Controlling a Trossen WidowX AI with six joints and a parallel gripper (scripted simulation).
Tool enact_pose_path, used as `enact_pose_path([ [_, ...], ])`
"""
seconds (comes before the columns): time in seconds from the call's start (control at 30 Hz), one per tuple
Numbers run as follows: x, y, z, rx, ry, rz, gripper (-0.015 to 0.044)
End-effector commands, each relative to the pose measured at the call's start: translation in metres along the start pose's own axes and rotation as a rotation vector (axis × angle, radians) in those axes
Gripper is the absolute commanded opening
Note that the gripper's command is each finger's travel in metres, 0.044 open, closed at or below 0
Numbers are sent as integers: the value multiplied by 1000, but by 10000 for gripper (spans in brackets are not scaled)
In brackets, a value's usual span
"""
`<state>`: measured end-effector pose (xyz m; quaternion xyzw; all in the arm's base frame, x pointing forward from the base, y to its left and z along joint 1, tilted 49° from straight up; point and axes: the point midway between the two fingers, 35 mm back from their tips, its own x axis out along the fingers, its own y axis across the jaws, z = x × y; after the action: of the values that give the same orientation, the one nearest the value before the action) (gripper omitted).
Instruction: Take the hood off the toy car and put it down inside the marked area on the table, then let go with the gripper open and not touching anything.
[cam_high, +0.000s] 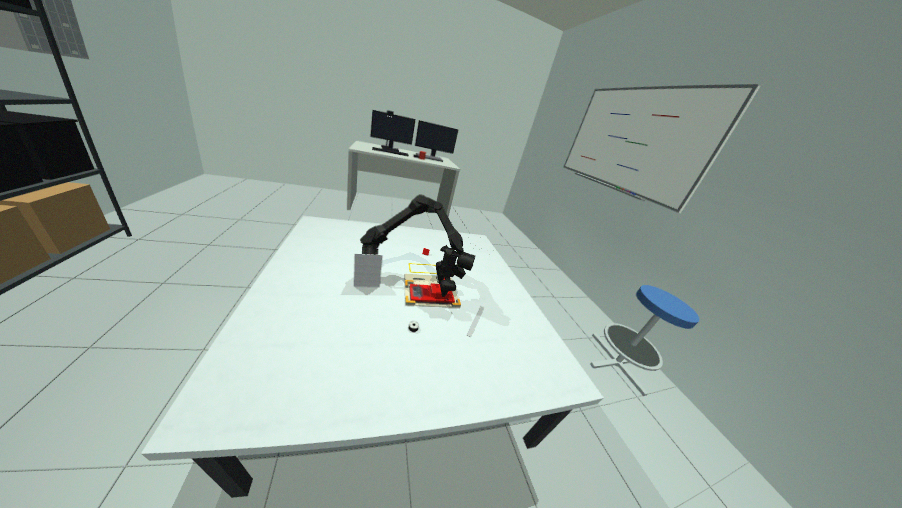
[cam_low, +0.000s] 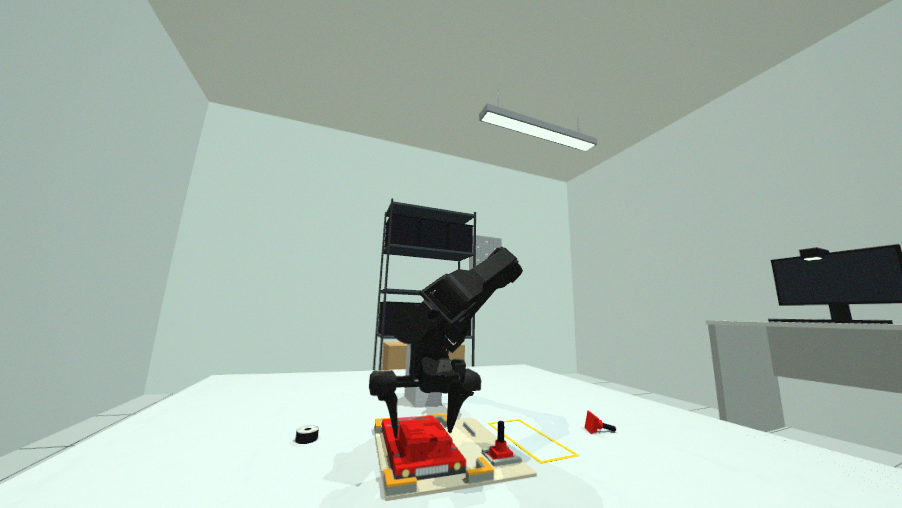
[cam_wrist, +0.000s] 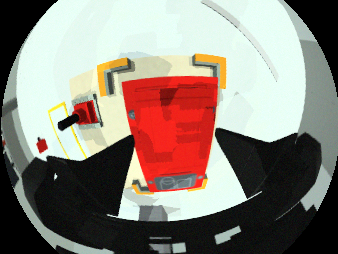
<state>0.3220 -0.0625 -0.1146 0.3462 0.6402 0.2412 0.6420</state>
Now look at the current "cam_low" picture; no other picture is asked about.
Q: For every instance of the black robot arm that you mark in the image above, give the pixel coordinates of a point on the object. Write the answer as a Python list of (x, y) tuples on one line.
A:
[(458, 297)]

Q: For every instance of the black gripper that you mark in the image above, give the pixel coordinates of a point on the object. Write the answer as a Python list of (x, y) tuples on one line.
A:
[(383, 384)]

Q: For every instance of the red toy car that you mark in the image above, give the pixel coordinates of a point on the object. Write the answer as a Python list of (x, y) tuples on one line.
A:
[(427, 469)]

